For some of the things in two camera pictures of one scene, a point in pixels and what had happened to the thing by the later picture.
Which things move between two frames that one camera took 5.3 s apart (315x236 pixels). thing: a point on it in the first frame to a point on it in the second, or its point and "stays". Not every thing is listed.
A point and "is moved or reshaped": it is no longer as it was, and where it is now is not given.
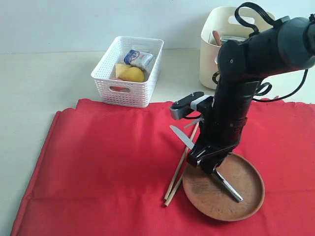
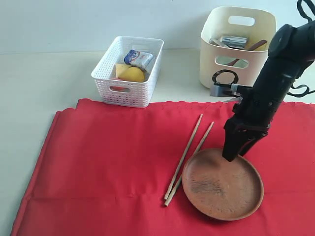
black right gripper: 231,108 to 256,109
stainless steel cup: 225,39 stays
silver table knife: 190,143 to 211,42
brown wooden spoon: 217,37 is moved or reshaped
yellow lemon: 133,73 stays
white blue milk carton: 140,59 stays
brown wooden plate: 208,197 stays
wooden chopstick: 175,177 stays
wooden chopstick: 173,191 stays
